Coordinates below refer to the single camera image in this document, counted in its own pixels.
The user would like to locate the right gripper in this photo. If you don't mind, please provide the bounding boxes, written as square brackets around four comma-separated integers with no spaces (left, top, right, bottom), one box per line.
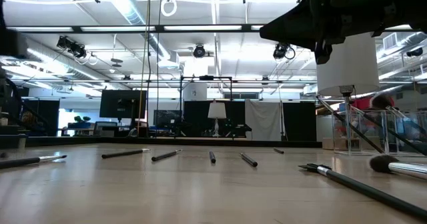
[259,0,402,65]

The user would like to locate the small fluffy brush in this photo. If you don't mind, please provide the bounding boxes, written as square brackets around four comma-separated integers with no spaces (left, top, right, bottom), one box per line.
[370,95,427,137]

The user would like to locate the large powder brush silver ferrule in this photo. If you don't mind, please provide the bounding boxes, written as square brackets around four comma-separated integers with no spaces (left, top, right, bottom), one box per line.
[369,154,427,181]

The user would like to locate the black fan brush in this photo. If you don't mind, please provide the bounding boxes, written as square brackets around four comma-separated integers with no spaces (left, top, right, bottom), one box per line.
[298,163,427,220]

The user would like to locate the white shade wooden base lamp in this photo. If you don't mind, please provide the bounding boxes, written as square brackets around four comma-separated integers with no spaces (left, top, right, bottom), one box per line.
[316,32,380,151]

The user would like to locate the black backdrop panel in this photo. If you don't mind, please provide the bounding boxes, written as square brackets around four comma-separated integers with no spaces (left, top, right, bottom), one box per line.
[183,100,246,138]
[282,101,318,142]

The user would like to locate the overhead LED light bar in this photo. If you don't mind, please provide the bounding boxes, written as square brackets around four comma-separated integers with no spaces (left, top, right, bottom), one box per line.
[5,24,414,34]

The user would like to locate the white hanging sheet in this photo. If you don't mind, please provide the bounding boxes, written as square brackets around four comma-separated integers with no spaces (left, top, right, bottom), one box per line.
[244,99,283,142]

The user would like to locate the red storage bin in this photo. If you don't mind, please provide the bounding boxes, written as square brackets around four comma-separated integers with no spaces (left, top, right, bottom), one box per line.
[351,96,374,111]

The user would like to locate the small white shade lamp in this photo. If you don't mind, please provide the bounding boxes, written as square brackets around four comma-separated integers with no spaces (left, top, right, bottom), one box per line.
[207,101,228,138]

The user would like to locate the clear acrylic brush holder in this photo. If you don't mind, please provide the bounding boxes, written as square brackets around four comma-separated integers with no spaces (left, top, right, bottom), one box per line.
[331,109,427,157]

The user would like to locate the black computer monitor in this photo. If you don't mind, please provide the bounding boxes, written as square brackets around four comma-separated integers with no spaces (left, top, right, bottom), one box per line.
[99,89,147,125]

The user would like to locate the black ceiling camera with cable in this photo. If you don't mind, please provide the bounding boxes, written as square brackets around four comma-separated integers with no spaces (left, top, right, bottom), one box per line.
[272,42,296,60]

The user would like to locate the white cable ring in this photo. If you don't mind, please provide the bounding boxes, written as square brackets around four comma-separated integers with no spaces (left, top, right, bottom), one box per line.
[160,0,178,18]

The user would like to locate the black metal stand frame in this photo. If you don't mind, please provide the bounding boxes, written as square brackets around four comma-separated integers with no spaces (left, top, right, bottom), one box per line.
[179,75,234,139]

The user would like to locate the black hanging cable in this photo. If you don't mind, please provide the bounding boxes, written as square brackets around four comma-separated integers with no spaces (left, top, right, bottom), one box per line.
[155,0,165,138]

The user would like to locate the yellow hanging cable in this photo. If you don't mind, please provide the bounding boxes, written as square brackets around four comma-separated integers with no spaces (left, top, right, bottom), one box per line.
[137,0,152,132]

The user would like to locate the black aluminium table frame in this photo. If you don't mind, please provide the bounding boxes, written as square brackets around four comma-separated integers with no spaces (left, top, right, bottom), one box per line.
[25,136,323,149]

